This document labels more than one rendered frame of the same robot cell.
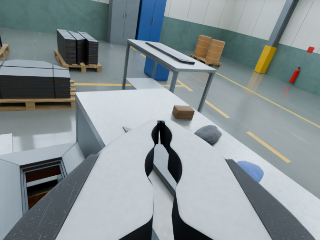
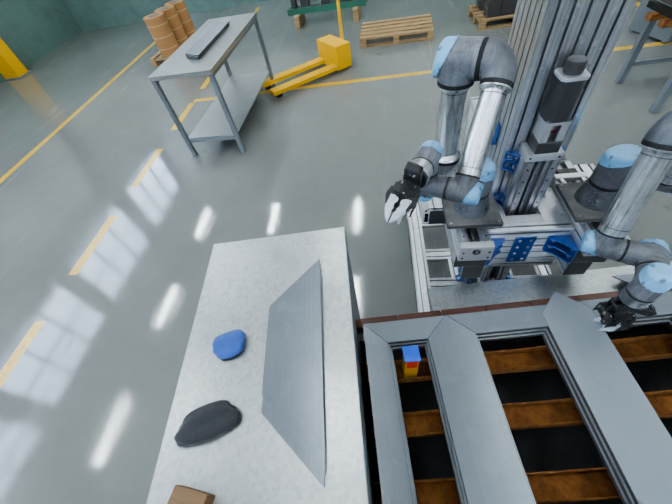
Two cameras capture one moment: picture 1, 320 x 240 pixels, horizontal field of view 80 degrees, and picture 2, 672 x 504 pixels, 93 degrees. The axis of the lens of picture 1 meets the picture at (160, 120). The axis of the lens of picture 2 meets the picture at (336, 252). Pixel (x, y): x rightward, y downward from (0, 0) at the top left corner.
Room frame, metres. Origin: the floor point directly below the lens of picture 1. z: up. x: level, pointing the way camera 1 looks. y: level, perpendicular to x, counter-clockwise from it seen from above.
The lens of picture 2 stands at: (0.63, 0.32, 2.07)
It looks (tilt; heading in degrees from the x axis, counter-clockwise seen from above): 50 degrees down; 227
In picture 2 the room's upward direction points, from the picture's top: 13 degrees counter-clockwise
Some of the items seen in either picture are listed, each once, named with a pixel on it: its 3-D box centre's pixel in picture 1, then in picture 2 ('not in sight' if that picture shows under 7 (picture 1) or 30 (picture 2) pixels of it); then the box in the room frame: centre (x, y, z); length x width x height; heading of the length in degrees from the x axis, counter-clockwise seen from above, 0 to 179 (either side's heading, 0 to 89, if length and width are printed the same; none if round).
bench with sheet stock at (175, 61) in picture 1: (160, 79); not in sight; (3.20, 0.15, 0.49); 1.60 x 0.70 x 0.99; 37
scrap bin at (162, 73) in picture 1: (157, 65); not in sight; (4.91, 0.38, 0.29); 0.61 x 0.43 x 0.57; 33
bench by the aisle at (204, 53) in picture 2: not in sight; (225, 80); (-1.81, -3.60, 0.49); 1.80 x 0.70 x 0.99; 31
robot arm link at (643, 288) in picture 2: not in sight; (651, 281); (-0.27, 0.65, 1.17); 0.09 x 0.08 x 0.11; 6
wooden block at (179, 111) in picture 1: (183, 112); (190, 503); (0.93, -0.11, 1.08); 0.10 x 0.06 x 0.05; 114
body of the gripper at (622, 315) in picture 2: not in sight; (619, 309); (-0.27, 0.64, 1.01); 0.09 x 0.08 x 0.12; 130
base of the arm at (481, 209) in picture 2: not in sight; (472, 197); (-0.47, 0.05, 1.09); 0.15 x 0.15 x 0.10
